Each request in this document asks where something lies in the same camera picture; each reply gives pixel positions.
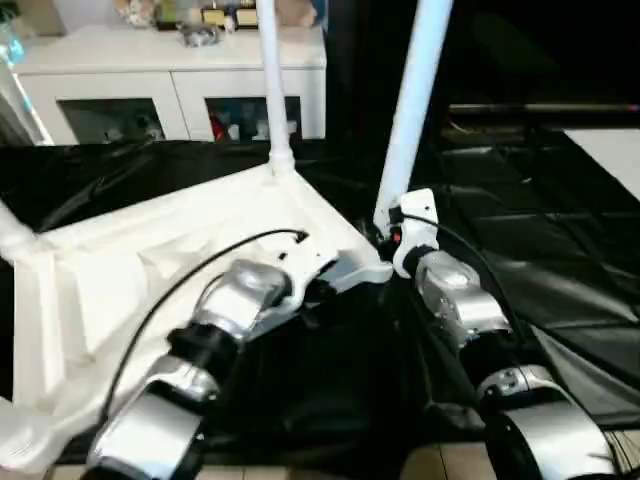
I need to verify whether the black metal rail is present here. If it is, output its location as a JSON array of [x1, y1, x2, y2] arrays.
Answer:
[[447, 99, 640, 115]]

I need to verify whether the light blue plastic pole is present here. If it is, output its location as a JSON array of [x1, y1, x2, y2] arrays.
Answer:
[[0, 8, 27, 69]]

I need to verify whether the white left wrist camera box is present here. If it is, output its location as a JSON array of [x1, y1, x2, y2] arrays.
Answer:
[[278, 237, 343, 303]]

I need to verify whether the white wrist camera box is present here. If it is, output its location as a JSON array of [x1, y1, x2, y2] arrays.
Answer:
[[384, 187, 442, 280], [278, 237, 343, 303]]

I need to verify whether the pale plush toy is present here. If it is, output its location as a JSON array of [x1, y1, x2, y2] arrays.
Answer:
[[114, 0, 163, 29]]

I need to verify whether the grey curtain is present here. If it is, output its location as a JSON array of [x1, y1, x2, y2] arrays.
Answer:
[[0, 68, 43, 147]]

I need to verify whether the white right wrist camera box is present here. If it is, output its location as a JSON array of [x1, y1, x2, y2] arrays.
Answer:
[[384, 187, 442, 280]]

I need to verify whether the white plastic table leg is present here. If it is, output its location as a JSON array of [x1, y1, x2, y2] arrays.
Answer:
[[0, 198, 47, 264], [254, 0, 299, 182], [371, 0, 457, 237], [0, 398, 57, 473]]

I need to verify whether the black mat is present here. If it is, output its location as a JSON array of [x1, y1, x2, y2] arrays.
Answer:
[[0, 135, 640, 466]]

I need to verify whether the beige plush toy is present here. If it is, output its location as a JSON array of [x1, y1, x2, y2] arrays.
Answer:
[[274, 0, 323, 29]]

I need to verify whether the white plastic table top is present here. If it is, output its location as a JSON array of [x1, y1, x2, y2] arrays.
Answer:
[[0, 165, 397, 473]]

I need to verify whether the white flat board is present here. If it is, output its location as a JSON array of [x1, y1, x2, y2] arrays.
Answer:
[[564, 127, 640, 203]]

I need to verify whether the small grey toy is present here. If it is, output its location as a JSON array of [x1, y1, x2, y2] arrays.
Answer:
[[179, 21, 224, 49]]

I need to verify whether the white cabinet with glass doors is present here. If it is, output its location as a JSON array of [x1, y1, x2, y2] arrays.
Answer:
[[8, 24, 330, 147]]

